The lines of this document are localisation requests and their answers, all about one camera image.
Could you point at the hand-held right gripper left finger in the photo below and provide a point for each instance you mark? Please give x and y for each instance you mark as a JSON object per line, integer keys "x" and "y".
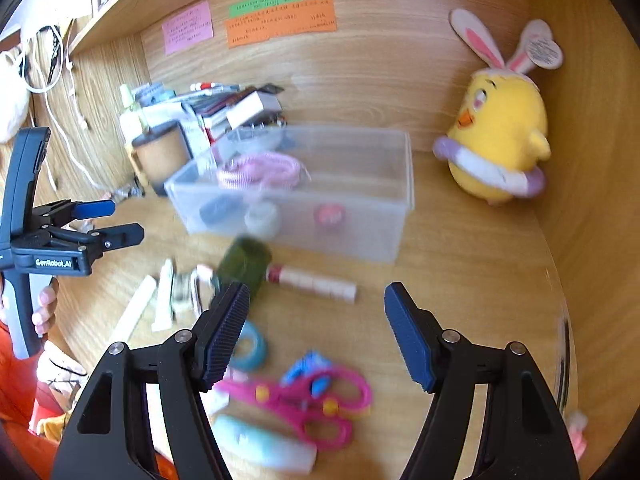
{"x": 227, "y": 340}

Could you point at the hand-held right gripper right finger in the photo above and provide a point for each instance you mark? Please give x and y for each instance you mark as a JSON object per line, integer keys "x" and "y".
{"x": 407, "y": 340}

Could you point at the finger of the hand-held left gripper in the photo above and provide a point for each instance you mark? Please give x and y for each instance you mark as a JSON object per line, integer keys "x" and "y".
{"x": 120, "y": 236}
{"x": 97, "y": 207}

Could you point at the teal tape roll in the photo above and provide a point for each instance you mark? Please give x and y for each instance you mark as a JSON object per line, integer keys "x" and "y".
{"x": 252, "y": 352}

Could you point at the small green white tube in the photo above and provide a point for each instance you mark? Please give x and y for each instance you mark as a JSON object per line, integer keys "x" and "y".
{"x": 187, "y": 292}

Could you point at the blue plastic clip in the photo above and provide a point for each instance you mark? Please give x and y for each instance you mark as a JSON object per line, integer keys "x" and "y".
{"x": 306, "y": 366}

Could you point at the pink scissors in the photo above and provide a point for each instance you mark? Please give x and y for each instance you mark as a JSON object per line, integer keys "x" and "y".
{"x": 300, "y": 402}

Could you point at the pink and white tube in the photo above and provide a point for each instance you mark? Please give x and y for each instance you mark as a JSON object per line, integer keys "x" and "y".
{"x": 310, "y": 282}

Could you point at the mint green tube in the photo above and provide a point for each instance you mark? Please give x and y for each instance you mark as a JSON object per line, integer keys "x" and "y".
{"x": 260, "y": 442}

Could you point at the clear plastic storage box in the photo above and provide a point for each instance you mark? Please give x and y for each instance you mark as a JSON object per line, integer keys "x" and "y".
{"x": 360, "y": 195}

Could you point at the person's left hand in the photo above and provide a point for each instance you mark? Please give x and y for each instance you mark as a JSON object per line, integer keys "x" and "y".
{"x": 46, "y": 305}

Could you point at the metal keyring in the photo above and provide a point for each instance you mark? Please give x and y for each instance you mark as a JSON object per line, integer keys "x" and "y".
{"x": 125, "y": 193}

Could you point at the white cloth bag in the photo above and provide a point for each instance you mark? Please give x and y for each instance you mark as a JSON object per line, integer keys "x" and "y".
{"x": 10, "y": 100}

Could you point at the brown cup with black lid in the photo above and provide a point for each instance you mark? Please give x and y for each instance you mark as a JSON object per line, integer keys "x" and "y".
{"x": 160, "y": 160}

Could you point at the black small object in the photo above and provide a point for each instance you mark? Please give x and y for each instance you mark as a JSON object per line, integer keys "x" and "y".
{"x": 215, "y": 213}

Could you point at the small bottle with green cap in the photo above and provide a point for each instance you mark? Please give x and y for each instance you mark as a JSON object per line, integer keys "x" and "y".
{"x": 131, "y": 112}

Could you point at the stack of books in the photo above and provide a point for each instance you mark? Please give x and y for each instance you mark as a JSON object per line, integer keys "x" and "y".
{"x": 205, "y": 115}

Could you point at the white patterned cloth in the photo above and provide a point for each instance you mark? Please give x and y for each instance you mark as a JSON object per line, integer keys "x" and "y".
{"x": 60, "y": 375}

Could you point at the white marker pen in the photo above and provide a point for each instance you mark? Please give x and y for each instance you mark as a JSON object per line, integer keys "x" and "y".
{"x": 207, "y": 86}

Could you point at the white bowl of marbles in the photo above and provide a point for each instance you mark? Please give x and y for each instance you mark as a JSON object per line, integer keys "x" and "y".
{"x": 260, "y": 135}

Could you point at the white cardboard box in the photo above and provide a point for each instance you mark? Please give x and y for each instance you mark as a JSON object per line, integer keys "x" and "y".
{"x": 252, "y": 107}

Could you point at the pink sticky note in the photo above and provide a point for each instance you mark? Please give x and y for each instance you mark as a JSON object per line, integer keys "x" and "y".
{"x": 189, "y": 27}

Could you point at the person's orange garment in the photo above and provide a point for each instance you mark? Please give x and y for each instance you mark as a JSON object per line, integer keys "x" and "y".
{"x": 12, "y": 410}

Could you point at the yellow chick plush toy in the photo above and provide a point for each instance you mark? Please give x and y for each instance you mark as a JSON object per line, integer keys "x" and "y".
{"x": 500, "y": 130}

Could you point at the orange paper note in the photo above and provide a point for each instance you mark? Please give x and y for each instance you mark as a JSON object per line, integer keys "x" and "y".
{"x": 280, "y": 25}

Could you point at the green paper note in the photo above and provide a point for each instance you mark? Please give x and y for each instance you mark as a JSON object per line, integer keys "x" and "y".
{"x": 265, "y": 1}

